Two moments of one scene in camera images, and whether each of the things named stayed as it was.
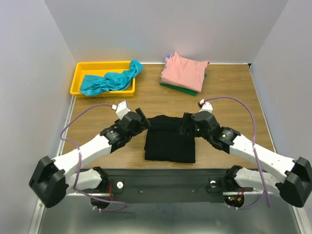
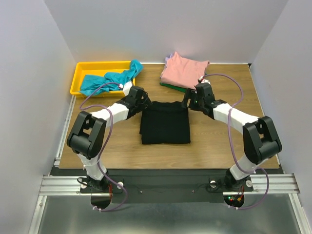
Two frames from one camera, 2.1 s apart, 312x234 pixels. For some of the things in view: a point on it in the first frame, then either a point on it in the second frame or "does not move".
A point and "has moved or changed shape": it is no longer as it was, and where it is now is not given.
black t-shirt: [164, 142] has moved or changed shape
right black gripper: [185, 122] -> [187, 100]
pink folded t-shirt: [185, 72] does not move
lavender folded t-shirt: [167, 58] does not move
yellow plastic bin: [101, 68] does not move
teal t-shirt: [112, 81] does not move
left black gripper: [141, 126] -> [145, 103]
